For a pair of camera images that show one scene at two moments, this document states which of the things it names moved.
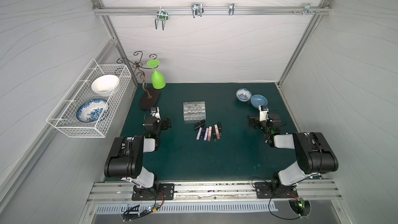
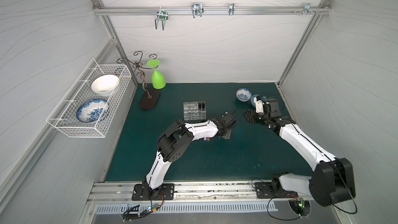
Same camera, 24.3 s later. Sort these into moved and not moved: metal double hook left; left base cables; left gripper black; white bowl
Moved: left gripper black
Not moved: left base cables; white bowl; metal double hook left
